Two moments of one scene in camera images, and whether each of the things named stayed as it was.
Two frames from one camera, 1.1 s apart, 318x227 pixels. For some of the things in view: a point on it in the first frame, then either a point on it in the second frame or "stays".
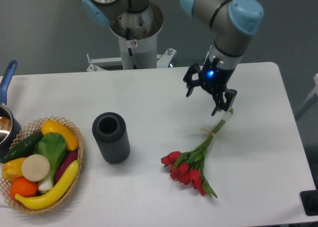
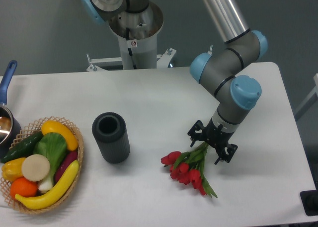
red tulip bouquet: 188,167 stays
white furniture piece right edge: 314,91 stays
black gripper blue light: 212,78 → 216,136
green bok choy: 54,146 stays
